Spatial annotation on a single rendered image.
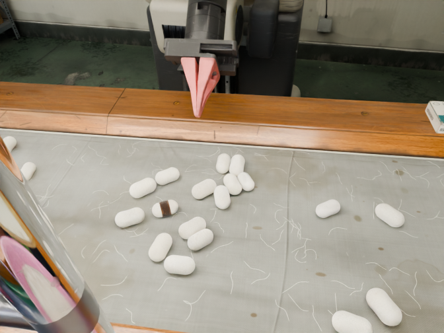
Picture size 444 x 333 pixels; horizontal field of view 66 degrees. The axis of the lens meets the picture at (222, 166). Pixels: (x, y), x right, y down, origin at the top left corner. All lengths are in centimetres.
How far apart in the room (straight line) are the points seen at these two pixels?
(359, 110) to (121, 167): 39
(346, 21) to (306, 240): 211
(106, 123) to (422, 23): 218
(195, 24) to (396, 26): 207
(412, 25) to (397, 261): 216
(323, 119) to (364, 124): 6
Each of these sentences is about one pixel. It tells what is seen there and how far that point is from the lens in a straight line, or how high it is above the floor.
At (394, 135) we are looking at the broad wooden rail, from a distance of 59.
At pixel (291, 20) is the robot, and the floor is 67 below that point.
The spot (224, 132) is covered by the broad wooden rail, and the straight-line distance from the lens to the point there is 55.
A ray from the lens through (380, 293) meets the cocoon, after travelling 40.
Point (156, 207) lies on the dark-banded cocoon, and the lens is 44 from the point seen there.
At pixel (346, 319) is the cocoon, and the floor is 76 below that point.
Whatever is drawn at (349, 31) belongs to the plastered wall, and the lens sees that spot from 248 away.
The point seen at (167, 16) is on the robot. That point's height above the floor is 77.
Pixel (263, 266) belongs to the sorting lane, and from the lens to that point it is 41.
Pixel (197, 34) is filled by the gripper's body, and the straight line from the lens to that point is 51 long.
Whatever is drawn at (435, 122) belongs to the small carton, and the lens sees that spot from 62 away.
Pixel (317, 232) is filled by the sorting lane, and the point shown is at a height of 74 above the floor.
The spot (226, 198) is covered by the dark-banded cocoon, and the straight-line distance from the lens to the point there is 44.
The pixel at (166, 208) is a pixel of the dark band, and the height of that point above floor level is 76.
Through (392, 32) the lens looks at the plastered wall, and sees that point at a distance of 251.
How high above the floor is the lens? 109
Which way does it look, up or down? 43 degrees down
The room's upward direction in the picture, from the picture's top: 2 degrees counter-clockwise
